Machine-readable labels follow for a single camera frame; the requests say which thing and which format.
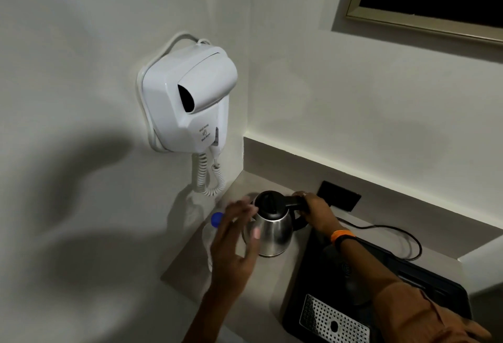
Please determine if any clear plastic water bottle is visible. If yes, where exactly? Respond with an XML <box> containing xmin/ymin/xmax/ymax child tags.
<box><xmin>201</xmin><ymin>212</ymin><xmax>236</xmax><ymax>273</ymax></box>

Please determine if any white wall-mounted hair dryer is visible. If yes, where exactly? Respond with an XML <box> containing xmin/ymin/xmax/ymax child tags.
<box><xmin>136</xmin><ymin>32</ymin><xmax>239</xmax><ymax>155</ymax></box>

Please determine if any stainless steel kettle black handle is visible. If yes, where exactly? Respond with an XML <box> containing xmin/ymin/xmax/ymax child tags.
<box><xmin>242</xmin><ymin>190</ymin><xmax>311</xmax><ymax>258</ymax></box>

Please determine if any person's right forearm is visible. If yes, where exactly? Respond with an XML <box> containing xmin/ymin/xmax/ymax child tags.
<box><xmin>340</xmin><ymin>238</ymin><xmax>398</xmax><ymax>309</ymax></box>

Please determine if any white coiled cord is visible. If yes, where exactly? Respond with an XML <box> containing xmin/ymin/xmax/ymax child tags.
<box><xmin>195</xmin><ymin>146</ymin><xmax>228</xmax><ymax>198</ymax></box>

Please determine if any gold framed abstract picture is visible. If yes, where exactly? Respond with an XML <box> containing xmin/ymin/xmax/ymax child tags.
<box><xmin>345</xmin><ymin>0</ymin><xmax>503</xmax><ymax>43</ymax></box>

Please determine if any perforated metal drip plate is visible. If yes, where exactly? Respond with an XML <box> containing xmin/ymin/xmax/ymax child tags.
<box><xmin>299</xmin><ymin>294</ymin><xmax>371</xmax><ymax>343</ymax></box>

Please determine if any black power cable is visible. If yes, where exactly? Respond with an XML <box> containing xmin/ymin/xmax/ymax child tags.
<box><xmin>336</xmin><ymin>217</ymin><xmax>423</xmax><ymax>262</ymax></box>

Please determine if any person's right hand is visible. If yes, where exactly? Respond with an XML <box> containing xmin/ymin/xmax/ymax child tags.
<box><xmin>292</xmin><ymin>191</ymin><xmax>343</xmax><ymax>240</ymax></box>

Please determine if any black plastic tray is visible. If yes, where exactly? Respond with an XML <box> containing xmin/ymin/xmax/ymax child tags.
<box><xmin>282</xmin><ymin>228</ymin><xmax>472</xmax><ymax>343</ymax></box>

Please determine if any person's left forearm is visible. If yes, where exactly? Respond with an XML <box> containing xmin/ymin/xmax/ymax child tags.
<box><xmin>182</xmin><ymin>290</ymin><xmax>241</xmax><ymax>343</ymax></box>

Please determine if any person's left hand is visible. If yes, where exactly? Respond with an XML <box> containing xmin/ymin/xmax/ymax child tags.
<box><xmin>208</xmin><ymin>197</ymin><xmax>263</xmax><ymax>297</ymax></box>

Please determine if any orange and black wristband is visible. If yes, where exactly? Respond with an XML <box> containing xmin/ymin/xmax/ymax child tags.
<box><xmin>330</xmin><ymin>229</ymin><xmax>358</xmax><ymax>253</ymax></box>

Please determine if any black wall outlet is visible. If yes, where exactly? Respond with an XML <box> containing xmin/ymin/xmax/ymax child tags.
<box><xmin>317</xmin><ymin>180</ymin><xmax>362</xmax><ymax>213</ymax></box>

